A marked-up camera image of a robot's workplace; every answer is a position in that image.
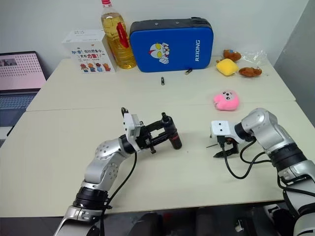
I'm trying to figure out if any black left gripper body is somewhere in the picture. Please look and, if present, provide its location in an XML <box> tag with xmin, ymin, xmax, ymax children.
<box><xmin>136</xmin><ymin>124</ymin><xmax>159</xmax><ymax>155</ymax></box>

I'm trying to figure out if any open laptop computer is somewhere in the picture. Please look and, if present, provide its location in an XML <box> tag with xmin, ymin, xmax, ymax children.
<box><xmin>0</xmin><ymin>51</ymin><xmax>47</xmax><ymax>148</ymax></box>

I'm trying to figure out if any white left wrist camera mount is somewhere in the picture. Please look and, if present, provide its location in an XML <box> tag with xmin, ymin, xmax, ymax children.
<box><xmin>122</xmin><ymin>112</ymin><xmax>145</xmax><ymax>149</ymax></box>

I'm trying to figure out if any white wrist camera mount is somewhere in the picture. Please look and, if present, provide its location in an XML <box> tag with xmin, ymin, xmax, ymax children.
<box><xmin>210</xmin><ymin>119</ymin><xmax>237</xmax><ymax>144</ymax></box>
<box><xmin>122</xmin><ymin>112</ymin><xmax>145</xmax><ymax>149</ymax></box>

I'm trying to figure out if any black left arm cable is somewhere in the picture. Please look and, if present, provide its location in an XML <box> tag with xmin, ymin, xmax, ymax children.
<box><xmin>99</xmin><ymin>150</ymin><xmax>138</xmax><ymax>236</ymax></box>

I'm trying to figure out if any blue cartoon zip case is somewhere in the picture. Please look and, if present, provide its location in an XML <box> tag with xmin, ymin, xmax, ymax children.
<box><xmin>129</xmin><ymin>17</ymin><xmax>214</xmax><ymax>73</ymax></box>

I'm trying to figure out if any black electric screwdriver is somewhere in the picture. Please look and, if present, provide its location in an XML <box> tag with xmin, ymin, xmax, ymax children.
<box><xmin>160</xmin><ymin>111</ymin><xmax>183</xmax><ymax>150</ymax></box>

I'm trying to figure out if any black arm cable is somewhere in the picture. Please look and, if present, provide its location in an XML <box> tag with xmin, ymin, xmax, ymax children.
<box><xmin>219</xmin><ymin>137</ymin><xmax>274</xmax><ymax>179</ymax></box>
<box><xmin>99</xmin><ymin>150</ymin><xmax>138</xmax><ymax>236</ymax></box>

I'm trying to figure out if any white printed carton box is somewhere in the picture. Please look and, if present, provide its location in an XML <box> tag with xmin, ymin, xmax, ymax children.
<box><xmin>61</xmin><ymin>29</ymin><xmax>116</xmax><ymax>74</ymax></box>

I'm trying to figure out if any pink plush toy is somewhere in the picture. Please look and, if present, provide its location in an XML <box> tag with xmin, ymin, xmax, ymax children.
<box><xmin>212</xmin><ymin>89</ymin><xmax>241</xmax><ymax>112</ymax></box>

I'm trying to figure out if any clear plastic bag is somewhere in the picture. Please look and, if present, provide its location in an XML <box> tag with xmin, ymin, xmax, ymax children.
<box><xmin>239</xmin><ymin>48</ymin><xmax>268</xmax><ymax>67</ymax></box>

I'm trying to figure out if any brown plush toy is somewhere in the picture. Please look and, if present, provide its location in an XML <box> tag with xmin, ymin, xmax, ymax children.
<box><xmin>238</xmin><ymin>66</ymin><xmax>263</xmax><ymax>78</ymax></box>
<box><xmin>222</xmin><ymin>49</ymin><xmax>242</xmax><ymax>62</ymax></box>

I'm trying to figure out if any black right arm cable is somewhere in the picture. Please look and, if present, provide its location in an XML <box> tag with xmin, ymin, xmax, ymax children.
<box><xmin>219</xmin><ymin>137</ymin><xmax>274</xmax><ymax>179</ymax></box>

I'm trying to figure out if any yellow cooking oil bottle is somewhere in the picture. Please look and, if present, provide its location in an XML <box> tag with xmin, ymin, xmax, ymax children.
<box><xmin>100</xmin><ymin>0</ymin><xmax>137</xmax><ymax>70</ymax></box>

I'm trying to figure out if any yellow plush toy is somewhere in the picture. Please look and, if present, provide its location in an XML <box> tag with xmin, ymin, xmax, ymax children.
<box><xmin>216</xmin><ymin>58</ymin><xmax>239</xmax><ymax>77</ymax></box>

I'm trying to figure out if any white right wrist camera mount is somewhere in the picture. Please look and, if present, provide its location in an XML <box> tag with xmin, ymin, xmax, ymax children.
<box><xmin>210</xmin><ymin>119</ymin><xmax>237</xmax><ymax>144</ymax></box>

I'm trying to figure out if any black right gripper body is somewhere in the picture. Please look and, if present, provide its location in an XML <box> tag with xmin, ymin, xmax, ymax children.
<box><xmin>217</xmin><ymin>136</ymin><xmax>240</xmax><ymax>155</ymax></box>

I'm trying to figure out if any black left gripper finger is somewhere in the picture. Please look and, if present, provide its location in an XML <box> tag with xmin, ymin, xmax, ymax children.
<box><xmin>150</xmin><ymin>133</ymin><xmax>173</xmax><ymax>147</ymax></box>
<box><xmin>147</xmin><ymin>119</ymin><xmax>165</xmax><ymax>132</ymax></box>

